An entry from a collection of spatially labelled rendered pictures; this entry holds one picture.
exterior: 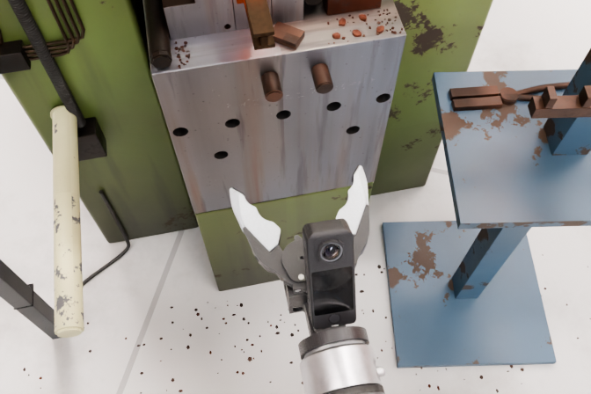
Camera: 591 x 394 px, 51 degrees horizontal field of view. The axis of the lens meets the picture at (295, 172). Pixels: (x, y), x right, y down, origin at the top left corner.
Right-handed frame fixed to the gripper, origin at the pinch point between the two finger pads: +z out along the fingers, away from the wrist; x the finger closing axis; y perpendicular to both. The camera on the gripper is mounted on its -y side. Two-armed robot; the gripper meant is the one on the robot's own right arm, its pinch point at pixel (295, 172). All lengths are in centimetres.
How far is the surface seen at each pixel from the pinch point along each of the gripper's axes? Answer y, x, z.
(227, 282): 94, -13, 25
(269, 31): -1.3, 0.8, 20.5
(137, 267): 100, -37, 36
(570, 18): 100, 118, 99
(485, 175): 26.1, 33.0, 8.3
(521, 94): 25, 44, 22
